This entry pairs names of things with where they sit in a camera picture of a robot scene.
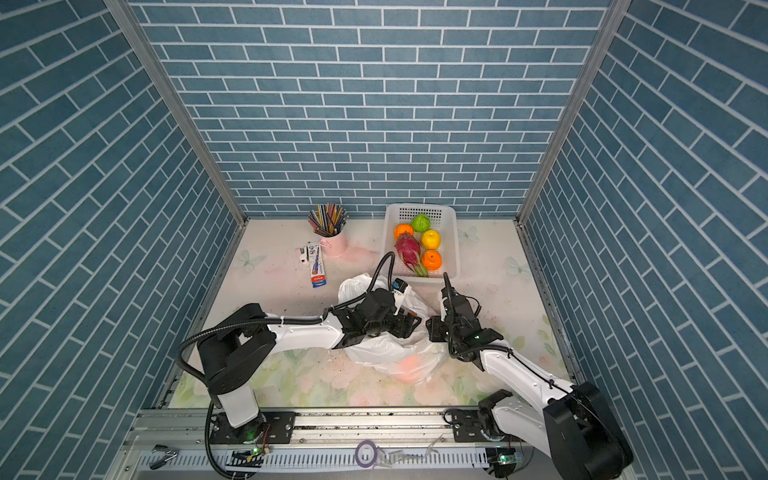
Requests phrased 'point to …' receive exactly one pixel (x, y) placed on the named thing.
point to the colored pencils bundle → (327, 219)
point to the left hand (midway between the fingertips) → (414, 317)
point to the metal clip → (161, 454)
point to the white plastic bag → (412, 358)
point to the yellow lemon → (431, 239)
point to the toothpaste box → (318, 276)
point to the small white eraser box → (303, 256)
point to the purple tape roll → (356, 453)
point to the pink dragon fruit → (409, 248)
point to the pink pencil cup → (334, 246)
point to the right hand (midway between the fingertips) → (428, 319)
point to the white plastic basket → (444, 219)
